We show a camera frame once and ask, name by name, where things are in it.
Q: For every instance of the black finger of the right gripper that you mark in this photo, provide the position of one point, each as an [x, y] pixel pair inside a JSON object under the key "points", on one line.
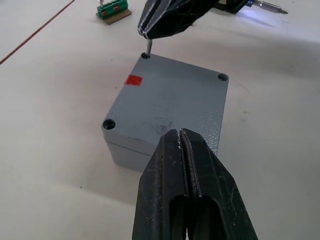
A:
{"points": [[180, 17], [150, 17]]}

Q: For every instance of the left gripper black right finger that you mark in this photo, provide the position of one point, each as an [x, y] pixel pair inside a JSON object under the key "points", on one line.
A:
{"points": [[215, 180]]}

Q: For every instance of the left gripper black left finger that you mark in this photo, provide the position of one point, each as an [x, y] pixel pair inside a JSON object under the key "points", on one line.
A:
{"points": [[157, 175]]}

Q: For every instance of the small silver screw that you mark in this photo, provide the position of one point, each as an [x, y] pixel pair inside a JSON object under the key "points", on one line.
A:
{"points": [[149, 47]]}

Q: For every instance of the grey metal box base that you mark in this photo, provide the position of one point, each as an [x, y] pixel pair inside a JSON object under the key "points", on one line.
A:
{"points": [[125, 155]]}

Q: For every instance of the green screw holder block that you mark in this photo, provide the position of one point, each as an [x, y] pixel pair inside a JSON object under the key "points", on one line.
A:
{"points": [[112, 7]]}

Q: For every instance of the grey metal box lid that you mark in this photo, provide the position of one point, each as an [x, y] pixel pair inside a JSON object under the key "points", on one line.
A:
{"points": [[175, 100]]}

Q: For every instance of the electric screwdriver with silver bit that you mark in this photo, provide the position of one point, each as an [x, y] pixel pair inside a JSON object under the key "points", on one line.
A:
{"points": [[268, 6]]}

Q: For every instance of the brown cardboard piece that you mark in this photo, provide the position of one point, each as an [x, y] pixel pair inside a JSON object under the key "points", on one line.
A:
{"points": [[117, 18]]}

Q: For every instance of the red square sticker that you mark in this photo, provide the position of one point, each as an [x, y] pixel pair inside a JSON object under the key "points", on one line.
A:
{"points": [[133, 80]]}

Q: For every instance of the brown tape line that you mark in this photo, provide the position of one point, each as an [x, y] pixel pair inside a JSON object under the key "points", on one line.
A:
{"points": [[37, 31]]}

